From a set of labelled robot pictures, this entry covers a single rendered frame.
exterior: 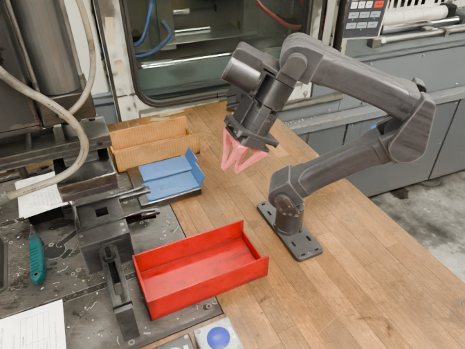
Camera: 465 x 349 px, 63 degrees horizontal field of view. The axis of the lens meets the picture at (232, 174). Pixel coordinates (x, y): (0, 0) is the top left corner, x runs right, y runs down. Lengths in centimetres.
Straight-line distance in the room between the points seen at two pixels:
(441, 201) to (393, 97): 199
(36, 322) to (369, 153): 70
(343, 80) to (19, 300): 74
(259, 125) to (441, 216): 196
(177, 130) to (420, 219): 166
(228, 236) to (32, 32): 54
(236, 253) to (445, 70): 161
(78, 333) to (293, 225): 48
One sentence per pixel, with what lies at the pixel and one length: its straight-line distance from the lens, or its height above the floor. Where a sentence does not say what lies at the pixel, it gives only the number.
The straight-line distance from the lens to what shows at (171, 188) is 100.
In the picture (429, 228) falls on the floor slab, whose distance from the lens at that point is 244.
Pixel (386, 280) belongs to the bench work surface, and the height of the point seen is 90.
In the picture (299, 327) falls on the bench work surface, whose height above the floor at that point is 90.
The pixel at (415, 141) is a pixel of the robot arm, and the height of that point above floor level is 119.
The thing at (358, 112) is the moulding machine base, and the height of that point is 70.
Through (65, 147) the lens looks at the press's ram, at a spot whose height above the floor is 118.
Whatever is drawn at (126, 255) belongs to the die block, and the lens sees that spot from 86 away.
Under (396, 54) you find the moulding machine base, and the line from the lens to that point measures 189.
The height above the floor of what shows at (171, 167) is 92.
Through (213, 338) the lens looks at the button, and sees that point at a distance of 70.
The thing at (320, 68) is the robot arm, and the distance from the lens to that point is 67.
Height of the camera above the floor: 155
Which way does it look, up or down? 38 degrees down
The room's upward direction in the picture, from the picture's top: straight up
